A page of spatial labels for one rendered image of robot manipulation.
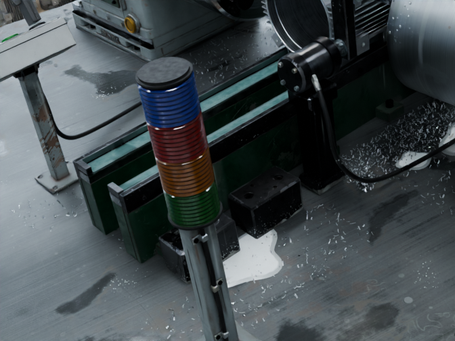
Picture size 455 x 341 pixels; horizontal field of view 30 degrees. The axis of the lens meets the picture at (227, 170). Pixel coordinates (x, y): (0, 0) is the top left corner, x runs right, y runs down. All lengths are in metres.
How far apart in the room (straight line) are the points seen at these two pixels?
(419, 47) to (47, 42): 0.58
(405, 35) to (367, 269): 0.33
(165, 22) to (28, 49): 0.48
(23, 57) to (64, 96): 0.41
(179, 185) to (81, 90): 0.89
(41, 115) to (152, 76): 0.60
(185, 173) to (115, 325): 0.36
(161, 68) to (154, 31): 0.90
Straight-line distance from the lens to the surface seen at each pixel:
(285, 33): 1.48
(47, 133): 1.46
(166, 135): 0.89
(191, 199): 0.93
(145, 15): 1.77
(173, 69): 0.87
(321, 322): 1.15
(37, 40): 1.39
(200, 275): 1.02
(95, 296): 1.26
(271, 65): 1.48
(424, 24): 1.20
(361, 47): 1.40
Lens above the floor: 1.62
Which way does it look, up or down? 35 degrees down
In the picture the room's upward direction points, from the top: 11 degrees counter-clockwise
